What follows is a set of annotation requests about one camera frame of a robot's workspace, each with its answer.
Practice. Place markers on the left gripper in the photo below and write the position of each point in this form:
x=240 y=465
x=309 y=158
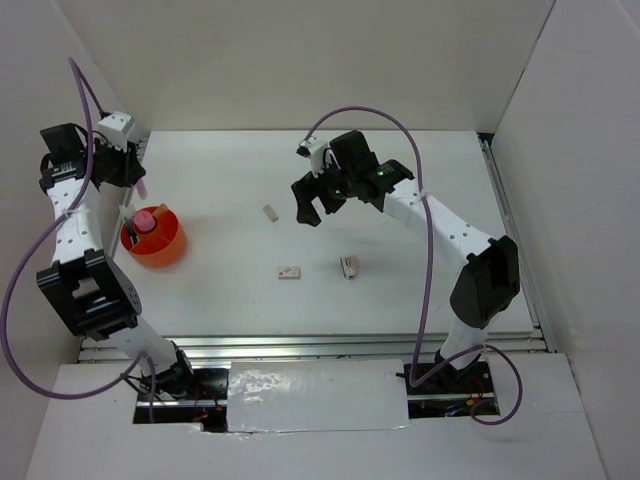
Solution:
x=132 y=169

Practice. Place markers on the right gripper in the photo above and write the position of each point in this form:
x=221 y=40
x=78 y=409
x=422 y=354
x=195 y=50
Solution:
x=304 y=190

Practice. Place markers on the lilac highlighter marker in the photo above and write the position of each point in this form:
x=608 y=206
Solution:
x=141 y=189

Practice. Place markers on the green black pen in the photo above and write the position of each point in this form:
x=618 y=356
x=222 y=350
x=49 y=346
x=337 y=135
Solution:
x=126 y=224

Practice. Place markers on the orange highlighter marker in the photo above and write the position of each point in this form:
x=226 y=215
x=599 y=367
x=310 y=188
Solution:
x=160 y=210

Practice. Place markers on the beige eraser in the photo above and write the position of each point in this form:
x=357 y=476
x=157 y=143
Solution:
x=270 y=213

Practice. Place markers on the pink round container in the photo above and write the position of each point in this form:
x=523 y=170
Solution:
x=144 y=221

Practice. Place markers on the purple black pen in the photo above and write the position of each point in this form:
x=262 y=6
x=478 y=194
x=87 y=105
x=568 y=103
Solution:
x=132 y=234

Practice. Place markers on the pink mini stapler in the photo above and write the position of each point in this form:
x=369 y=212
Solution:
x=349 y=266

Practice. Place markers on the staples box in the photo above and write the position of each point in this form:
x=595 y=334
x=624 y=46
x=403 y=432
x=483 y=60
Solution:
x=289 y=272

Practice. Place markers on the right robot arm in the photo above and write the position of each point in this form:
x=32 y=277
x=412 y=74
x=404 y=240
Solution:
x=486 y=269

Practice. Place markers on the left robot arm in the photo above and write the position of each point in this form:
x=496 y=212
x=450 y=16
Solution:
x=87 y=289

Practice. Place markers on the orange round pen holder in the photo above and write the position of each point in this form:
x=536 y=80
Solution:
x=160 y=248

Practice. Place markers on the white cover sheet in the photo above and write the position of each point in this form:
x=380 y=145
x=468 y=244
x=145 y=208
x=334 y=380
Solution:
x=316 y=396

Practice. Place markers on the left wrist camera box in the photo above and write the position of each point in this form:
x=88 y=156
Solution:
x=117 y=128

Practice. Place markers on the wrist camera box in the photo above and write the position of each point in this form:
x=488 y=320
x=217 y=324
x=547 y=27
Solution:
x=117 y=128
x=316 y=150

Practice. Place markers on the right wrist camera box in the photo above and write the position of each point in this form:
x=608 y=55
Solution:
x=316 y=150

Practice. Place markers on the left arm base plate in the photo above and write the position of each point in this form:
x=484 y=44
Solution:
x=204 y=404

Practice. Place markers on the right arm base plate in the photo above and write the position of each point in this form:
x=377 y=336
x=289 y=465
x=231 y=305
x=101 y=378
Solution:
x=441 y=396

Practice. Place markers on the aluminium front rail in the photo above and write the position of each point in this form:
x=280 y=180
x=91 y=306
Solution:
x=213 y=349

